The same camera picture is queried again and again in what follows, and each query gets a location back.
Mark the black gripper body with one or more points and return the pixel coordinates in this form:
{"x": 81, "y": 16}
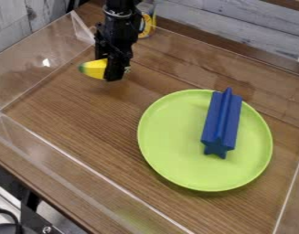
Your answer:
{"x": 120, "y": 32}

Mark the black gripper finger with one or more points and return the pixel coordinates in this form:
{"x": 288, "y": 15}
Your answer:
{"x": 101, "y": 49}
{"x": 117, "y": 67}

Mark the yellow toy banana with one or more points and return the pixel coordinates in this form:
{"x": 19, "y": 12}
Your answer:
{"x": 94, "y": 68}

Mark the blue foam block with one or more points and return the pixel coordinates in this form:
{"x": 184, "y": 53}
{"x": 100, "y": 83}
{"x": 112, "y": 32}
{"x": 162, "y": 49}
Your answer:
{"x": 222, "y": 121}

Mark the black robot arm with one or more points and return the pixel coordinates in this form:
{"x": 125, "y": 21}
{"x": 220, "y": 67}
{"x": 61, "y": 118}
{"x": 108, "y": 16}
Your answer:
{"x": 121, "y": 6}

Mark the yellow labelled tin can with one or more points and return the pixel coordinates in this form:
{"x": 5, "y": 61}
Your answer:
{"x": 149, "y": 18}

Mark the black metal bracket with bolt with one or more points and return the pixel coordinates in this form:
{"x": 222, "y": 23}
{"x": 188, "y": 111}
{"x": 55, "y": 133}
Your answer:
{"x": 35, "y": 224}

